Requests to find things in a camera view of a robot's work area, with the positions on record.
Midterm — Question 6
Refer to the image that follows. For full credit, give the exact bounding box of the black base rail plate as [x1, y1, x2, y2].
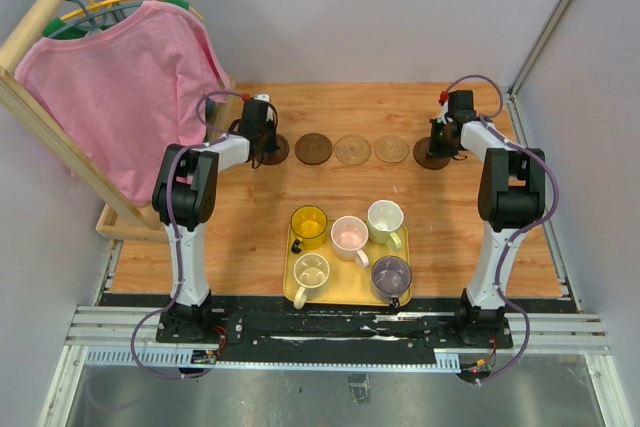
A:
[181, 296, 513, 363]

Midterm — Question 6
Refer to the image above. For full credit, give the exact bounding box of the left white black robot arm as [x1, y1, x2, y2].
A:
[152, 94, 288, 343]

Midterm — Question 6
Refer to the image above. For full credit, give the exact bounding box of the wooden clothes rack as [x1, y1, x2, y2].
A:
[1, 0, 232, 241]

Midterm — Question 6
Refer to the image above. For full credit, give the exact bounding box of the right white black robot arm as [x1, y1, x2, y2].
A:
[425, 110, 557, 347]

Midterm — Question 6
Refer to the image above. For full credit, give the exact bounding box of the pale green mug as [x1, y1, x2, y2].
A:
[367, 199, 404, 251]

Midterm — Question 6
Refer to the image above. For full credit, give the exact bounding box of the yellow plastic tray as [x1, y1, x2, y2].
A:
[283, 218, 412, 307]

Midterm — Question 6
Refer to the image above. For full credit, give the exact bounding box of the grey clothes hanger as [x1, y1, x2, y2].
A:
[42, 0, 142, 40]

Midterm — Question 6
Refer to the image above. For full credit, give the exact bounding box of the yellow mug black rim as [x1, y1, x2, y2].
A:
[290, 205, 328, 254]

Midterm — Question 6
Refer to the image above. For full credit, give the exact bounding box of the cream mug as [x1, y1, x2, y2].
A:
[293, 252, 331, 310]

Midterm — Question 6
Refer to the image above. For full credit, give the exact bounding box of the woven rattan coaster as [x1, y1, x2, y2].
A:
[374, 135, 409, 163]
[334, 134, 372, 166]

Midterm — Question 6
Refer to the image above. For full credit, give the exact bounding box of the pink t-shirt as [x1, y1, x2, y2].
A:
[15, 1, 229, 206]

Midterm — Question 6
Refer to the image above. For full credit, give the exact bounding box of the pink white mug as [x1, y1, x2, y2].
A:
[330, 216, 370, 269]

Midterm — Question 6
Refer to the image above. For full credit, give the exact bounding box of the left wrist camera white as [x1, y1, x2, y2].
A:
[254, 93, 275, 122]

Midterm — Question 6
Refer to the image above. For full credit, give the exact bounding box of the dark brown coaster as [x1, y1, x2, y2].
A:
[259, 134, 289, 166]
[413, 137, 451, 170]

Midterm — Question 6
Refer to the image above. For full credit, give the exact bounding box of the purple mug black rim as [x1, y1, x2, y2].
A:
[371, 255, 412, 309]

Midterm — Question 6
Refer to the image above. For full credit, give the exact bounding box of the white slotted cable duct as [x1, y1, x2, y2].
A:
[82, 349, 461, 373]

